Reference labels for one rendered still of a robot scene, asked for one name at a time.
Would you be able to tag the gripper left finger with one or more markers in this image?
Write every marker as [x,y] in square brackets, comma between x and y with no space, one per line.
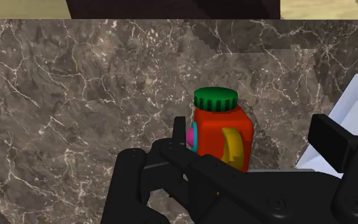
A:
[129,173]

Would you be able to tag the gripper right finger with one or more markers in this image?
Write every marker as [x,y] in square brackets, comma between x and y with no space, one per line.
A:
[333,139]

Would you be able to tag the white tray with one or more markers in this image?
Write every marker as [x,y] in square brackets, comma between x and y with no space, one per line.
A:
[357,118]

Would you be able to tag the red cube toy green cap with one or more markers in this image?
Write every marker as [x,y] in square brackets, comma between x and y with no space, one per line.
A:
[216,133]

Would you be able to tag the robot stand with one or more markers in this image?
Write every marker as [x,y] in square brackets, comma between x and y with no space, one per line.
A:
[172,8]

